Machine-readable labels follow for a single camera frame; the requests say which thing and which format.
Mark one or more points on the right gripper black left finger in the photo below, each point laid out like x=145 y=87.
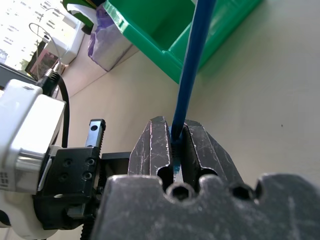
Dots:
x=150 y=150

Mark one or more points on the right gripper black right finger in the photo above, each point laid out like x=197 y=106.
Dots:
x=207 y=152

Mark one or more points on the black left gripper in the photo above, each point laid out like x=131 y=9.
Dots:
x=72 y=180

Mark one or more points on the purple white tissue pack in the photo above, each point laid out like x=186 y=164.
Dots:
x=107 y=47

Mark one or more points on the green plastic storage bin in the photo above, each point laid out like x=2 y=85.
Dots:
x=155 y=25

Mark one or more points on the white plastic box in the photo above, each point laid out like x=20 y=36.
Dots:
x=71 y=40

